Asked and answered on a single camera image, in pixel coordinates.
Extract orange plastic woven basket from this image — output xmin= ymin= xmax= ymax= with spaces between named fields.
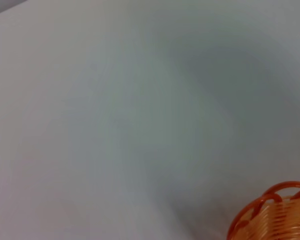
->
xmin=226 ymin=181 xmax=300 ymax=240

